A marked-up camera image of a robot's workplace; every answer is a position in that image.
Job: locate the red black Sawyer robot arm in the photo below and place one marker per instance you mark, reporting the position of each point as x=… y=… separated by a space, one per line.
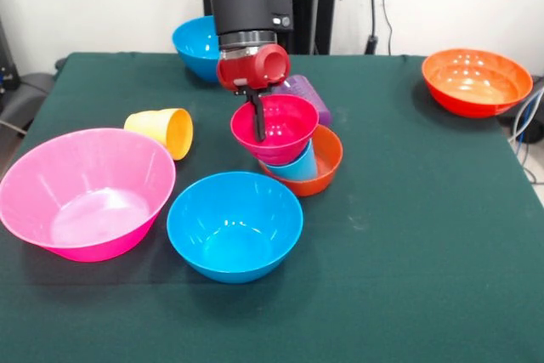
x=246 y=1

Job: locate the small red-orange plastic bowl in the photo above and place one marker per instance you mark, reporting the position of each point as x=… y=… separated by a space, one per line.
x=329 y=163

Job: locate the purple ribbed plastic cup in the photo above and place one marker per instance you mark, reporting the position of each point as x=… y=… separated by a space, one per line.
x=316 y=101

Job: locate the large pink plastic bowl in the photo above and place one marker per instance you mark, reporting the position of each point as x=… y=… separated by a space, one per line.
x=85 y=193

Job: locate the large orange plastic bowl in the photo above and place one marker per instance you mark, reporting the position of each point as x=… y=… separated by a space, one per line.
x=476 y=82

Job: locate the small magenta plastic bowl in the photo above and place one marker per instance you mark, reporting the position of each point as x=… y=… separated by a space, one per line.
x=289 y=125

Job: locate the yellow plastic cup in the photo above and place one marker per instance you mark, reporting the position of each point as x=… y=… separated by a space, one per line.
x=149 y=123

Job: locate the blue plastic bowl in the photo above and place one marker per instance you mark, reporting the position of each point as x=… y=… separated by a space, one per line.
x=195 y=48
x=234 y=235

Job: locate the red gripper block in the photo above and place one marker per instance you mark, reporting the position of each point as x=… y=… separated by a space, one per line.
x=255 y=69

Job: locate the dark green tablecloth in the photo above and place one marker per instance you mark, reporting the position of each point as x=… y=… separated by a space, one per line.
x=361 y=252

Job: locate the blue plastic cup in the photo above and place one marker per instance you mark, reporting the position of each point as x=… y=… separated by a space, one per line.
x=299 y=167

